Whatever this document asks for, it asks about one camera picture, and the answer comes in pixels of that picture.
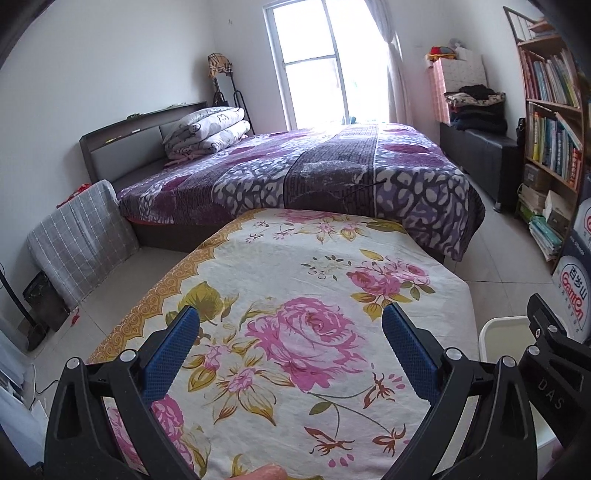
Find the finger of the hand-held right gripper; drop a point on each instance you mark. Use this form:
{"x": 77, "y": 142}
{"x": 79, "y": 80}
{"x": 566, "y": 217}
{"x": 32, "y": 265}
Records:
{"x": 554, "y": 392}

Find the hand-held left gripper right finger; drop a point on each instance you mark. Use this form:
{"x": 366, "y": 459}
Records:
{"x": 411, "y": 355}

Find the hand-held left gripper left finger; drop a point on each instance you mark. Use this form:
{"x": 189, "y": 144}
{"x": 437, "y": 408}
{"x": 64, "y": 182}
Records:
{"x": 171, "y": 355}

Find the white plastic bin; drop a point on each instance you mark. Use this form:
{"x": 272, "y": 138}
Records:
{"x": 498, "y": 337}

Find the black floor heater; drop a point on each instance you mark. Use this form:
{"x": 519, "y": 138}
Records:
{"x": 44, "y": 300}

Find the grey checked cloth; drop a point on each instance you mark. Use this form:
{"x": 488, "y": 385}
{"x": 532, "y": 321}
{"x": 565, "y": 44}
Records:
{"x": 83, "y": 240}

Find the floral tablecloth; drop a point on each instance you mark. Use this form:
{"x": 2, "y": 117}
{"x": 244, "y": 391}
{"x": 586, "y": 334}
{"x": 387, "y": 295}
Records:
{"x": 286, "y": 258}

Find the white plastic objects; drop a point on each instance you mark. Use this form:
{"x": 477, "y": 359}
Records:
{"x": 18, "y": 401}

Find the stack of lying books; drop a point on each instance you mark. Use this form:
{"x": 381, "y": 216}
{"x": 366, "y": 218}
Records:
{"x": 538, "y": 221}

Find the white cardboard box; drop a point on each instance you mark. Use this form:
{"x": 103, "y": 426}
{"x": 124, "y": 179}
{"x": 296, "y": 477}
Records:
{"x": 557, "y": 212}

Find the red cloth item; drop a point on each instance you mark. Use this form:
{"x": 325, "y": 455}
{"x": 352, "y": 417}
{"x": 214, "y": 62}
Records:
{"x": 78, "y": 194}

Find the bed with purple quilt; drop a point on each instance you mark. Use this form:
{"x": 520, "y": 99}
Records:
{"x": 323, "y": 175}

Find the black bench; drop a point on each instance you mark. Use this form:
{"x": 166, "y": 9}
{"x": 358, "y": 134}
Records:
{"x": 480, "y": 152}

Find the folded grey patterned quilt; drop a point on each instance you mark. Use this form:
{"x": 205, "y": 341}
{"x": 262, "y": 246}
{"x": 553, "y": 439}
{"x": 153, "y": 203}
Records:
{"x": 207, "y": 131}

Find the row of thick books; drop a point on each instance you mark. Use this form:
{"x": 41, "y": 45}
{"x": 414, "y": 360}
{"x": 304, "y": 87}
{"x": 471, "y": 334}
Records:
{"x": 556, "y": 147}

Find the small black bag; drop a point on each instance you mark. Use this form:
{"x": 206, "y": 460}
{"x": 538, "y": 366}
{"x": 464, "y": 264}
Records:
{"x": 521, "y": 131}

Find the pile of dark clothes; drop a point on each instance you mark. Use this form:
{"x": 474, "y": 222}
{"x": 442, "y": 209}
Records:
{"x": 475, "y": 110}

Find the black metal stand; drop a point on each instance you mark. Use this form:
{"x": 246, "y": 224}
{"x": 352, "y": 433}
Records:
{"x": 240, "y": 106}

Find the pink storage cabinet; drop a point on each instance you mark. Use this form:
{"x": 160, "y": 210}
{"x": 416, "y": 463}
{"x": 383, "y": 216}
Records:
{"x": 457, "y": 74}

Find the pale curtain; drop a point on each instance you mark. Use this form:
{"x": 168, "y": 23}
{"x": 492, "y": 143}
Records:
{"x": 392, "y": 69}

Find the wooden bookshelf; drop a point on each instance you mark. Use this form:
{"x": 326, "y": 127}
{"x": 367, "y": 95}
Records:
{"x": 549, "y": 104}

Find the brown patterned cloth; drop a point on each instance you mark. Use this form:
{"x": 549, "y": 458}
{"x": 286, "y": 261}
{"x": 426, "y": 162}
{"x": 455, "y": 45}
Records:
{"x": 219, "y": 66}

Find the colourful plush toys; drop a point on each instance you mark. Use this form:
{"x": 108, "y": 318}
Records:
{"x": 441, "y": 53}

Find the row of thin books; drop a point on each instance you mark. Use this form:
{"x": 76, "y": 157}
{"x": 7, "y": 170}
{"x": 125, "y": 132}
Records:
{"x": 549, "y": 81}

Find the window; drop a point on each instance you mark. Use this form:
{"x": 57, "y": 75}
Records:
{"x": 314, "y": 60}

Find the dark wooden bed frame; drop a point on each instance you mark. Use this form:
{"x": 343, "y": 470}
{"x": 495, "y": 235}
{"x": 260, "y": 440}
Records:
{"x": 120, "y": 152}

